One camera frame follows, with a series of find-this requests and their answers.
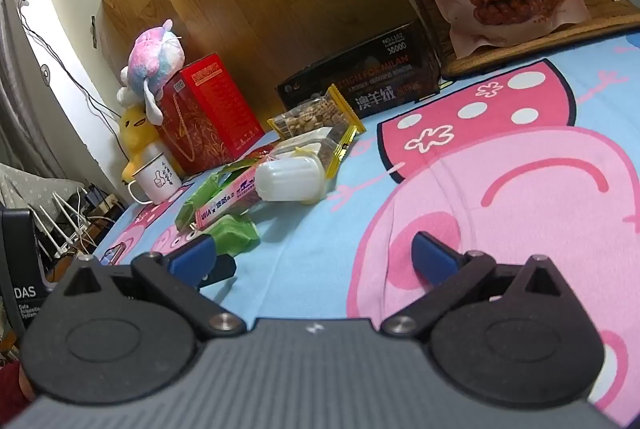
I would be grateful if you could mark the pink candy stick pack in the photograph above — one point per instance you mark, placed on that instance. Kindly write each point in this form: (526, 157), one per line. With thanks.
(227, 204)

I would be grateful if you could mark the yellow-edged nut snack packet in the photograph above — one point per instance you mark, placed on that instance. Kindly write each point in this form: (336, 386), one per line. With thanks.
(310, 114)

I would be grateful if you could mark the pastel plush toy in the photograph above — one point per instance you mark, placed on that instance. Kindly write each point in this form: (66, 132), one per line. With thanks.
(150, 59)

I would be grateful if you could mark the grey curtain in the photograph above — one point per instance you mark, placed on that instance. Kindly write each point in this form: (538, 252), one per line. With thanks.
(20, 109)

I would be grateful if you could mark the person's left forearm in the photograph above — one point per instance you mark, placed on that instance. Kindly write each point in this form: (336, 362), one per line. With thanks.
(9, 394)

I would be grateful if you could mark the white enamel mug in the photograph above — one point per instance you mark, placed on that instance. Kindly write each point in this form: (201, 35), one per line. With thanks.
(160, 181)

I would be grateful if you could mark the black cardboard box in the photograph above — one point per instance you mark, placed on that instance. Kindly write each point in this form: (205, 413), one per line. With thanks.
(380, 74)

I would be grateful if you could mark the green snack packet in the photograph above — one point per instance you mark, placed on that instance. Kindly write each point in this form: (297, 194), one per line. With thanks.
(200, 201)
(235, 234)

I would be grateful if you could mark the clear yellow-edged snack packet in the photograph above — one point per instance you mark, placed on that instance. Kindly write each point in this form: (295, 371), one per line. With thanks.
(320, 149)

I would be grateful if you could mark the yellow plush toy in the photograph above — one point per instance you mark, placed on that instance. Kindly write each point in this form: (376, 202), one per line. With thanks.
(137, 134)

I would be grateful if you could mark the white plastic cup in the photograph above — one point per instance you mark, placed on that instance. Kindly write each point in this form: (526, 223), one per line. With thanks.
(287, 181)

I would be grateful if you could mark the red gift box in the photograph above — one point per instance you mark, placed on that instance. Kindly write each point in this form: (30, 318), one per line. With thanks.
(210, 119)

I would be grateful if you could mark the printed blanket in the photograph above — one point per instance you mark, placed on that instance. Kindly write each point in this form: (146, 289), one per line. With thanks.
(310, 229)

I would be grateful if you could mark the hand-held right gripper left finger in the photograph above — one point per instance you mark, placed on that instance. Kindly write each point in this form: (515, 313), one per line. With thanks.
(192, 254)

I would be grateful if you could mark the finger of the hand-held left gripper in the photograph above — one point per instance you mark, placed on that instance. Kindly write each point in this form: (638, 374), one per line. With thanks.
(220, 270)

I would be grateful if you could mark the red snack packet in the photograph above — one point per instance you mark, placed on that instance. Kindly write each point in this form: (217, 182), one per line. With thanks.
(260, 151)

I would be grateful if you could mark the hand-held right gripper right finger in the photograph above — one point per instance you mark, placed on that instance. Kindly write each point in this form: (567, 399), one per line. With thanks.
(432, 259)

